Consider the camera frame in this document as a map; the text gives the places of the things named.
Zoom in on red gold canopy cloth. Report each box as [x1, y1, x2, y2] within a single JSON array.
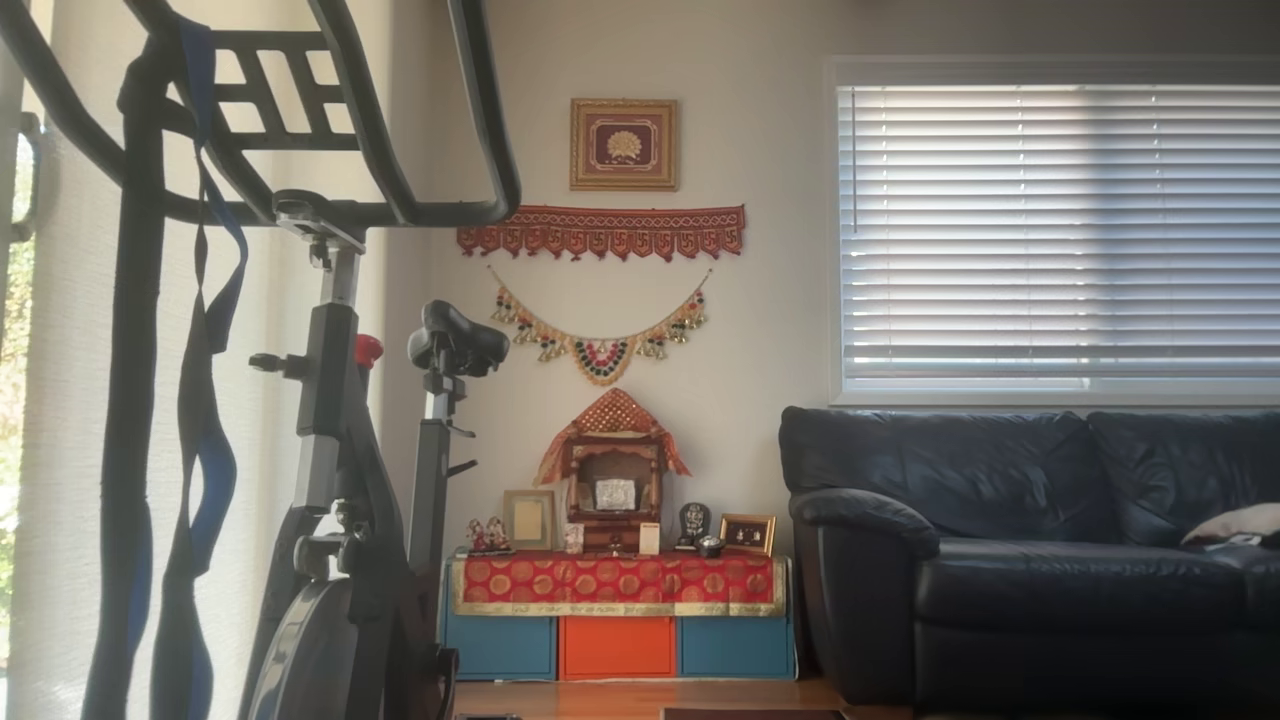
[[533, 388, 693, 487]]

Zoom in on small wooden shrine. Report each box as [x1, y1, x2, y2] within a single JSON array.
[[565, 435, 666, 554]]

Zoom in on red gold table cloth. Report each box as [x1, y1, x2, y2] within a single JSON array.
[[450, 553, 789, 617]]

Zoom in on orange storage bin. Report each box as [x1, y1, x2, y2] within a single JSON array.
[[559, 615, 677, 681]]

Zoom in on blue storage bin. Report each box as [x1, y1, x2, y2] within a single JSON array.
[[446, 614, 557, 681], [679, 615, 795, 680]]

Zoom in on black exercise bike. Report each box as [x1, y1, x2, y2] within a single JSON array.
[[0, 0, 522, 720]]

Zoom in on black leather sofa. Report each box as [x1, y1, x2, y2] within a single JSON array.
[[778, 405, 1280, 713]]

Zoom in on white window blinds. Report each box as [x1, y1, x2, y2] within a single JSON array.
[[838, 85, 1280, 393]]

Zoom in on white window curtain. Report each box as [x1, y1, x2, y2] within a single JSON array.
[[8, 0, 393, 720]]

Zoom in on white cushion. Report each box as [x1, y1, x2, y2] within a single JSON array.
[[1181, 502, 1280, 550]]

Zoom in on beaded garland wall hanging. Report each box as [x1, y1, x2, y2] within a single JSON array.
[[487, 266, 713, 387]]

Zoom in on red embroidered wall hanging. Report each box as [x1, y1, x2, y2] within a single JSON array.
[[457, 205, 747, 263]]

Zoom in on beige picture frame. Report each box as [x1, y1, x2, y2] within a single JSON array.
[[502, 489, 558, 551]]

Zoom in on small gold picture frame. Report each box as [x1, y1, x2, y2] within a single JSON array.
[[719, 513, 778, 558]]

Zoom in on gold framed wall picture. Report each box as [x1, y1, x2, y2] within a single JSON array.
[[570, 98, 679, 192]]

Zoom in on blue black resistance strap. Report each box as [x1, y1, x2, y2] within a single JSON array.
[[82, 15, 249, 720]]

